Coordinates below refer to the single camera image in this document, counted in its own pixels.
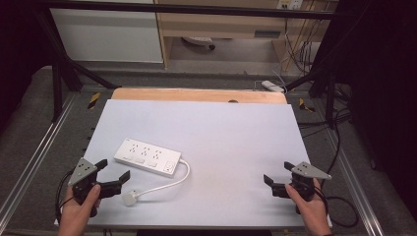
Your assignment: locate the white power strip cable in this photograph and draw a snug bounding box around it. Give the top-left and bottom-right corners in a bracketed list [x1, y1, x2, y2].
[135, 158, 192, 199]

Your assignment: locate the white chair base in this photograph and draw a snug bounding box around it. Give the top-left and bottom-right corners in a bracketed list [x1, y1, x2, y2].
[181, 35, 217, 51]

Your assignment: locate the white power plug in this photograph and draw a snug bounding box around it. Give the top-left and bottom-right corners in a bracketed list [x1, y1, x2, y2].
[121, 190, 139, 207]

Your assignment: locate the person's right hand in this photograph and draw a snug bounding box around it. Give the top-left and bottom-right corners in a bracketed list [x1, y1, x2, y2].
[284, 178, 332, 236]

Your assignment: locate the person's left hand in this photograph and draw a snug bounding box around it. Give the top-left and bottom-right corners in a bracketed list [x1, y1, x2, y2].
[56, 184, 102, 236]

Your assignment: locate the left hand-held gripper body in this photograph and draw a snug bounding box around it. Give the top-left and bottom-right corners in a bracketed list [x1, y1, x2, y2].
[67, 157, 99, 218]

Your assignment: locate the white wall outlet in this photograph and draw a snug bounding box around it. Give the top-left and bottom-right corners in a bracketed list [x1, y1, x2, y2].
[276, 0, 304, 11]

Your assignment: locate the white cabinet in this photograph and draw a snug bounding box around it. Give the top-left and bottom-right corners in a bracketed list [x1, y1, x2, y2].
[49, 0, 164, 64]

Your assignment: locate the light wooden desk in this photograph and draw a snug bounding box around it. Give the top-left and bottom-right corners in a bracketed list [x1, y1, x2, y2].
[153, 0, 339, 71]

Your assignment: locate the long black floor cable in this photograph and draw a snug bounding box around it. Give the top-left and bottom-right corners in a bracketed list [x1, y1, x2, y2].
[296, 83, 353, 190]

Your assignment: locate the aluminium floor rail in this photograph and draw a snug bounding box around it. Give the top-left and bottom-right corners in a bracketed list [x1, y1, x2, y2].
[0, 92, 78, 224]
[323, 122, 385, 236]

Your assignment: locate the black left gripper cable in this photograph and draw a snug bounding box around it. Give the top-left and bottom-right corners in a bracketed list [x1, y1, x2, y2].
[54, 168, 75, 226]

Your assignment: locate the dark curtain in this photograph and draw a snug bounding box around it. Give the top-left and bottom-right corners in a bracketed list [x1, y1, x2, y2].
[0, 0, 57, 132]
[309, 0, 417, 227]

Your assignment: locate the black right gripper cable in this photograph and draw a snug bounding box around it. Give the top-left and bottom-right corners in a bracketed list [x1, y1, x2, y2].
[314, 185, 360, 229]

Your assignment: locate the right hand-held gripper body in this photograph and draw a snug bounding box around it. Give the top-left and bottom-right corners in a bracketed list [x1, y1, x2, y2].
[289, 161, 332, 215]

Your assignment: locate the bundle of hanging cables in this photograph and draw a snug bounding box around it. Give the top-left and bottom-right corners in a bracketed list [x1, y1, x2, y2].
[284, 18, 321, 75]

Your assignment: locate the small white floor power strip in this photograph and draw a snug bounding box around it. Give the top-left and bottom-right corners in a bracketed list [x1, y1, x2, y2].
[261, 80, 285, 93]

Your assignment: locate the white table cover board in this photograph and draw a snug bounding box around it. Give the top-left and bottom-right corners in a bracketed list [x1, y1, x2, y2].
[53, 98, 332, 229]

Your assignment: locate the black metal stand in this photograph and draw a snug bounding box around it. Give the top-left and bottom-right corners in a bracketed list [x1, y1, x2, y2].
[284, 63, 340, 130]
[33, 6, 123, 123]

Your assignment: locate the wooden table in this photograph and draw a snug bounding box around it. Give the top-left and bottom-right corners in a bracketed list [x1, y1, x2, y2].
[111, 87, 288, 105]

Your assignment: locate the black metal crossbar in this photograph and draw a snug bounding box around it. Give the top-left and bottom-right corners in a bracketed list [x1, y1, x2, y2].
[38, 0, 343, 21]

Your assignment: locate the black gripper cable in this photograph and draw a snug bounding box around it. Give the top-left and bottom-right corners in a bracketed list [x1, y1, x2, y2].
[54, 168, 75, 226]
[314, 185, 360, 229]

